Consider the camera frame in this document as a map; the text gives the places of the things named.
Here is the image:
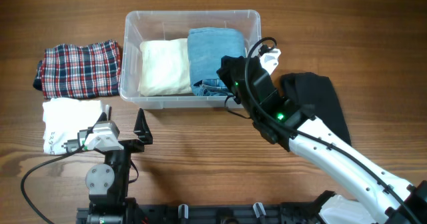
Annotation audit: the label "blue denim jeans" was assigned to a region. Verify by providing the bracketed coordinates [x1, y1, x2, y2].
[187, 27, 246, 96]

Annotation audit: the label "red navy plaid cloth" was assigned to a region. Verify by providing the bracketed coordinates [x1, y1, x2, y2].
[33, 40, 121, 99]

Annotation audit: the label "cream cloth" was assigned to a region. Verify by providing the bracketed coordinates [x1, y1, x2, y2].
[138, 38, 191, 96]

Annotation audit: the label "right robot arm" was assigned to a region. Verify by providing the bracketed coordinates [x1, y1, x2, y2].
[217, 56, 426, 223]

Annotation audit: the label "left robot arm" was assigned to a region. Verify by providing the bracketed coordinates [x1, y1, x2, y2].
[76, 109, 153, 224]

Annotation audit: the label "clear plastic storage container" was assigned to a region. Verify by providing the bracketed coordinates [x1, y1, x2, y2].
[119, 9, 262, 110]

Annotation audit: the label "white printed folded t-shirt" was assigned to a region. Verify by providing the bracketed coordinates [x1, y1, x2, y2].
[43, 97, 108, 155]

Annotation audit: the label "black folded garment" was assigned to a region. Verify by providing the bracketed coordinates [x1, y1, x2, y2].
[280, 72, 352, 145]

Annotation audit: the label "right camera cable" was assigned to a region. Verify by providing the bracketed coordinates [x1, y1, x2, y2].
[244, 36, 424, 224]

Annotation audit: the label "camera cable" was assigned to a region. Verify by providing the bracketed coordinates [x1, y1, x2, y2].
[244, 36, 424, 224]
[20, 143, 88, 224]

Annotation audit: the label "left camera cable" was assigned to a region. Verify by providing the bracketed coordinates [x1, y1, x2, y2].
[20, 143, 88, 224]

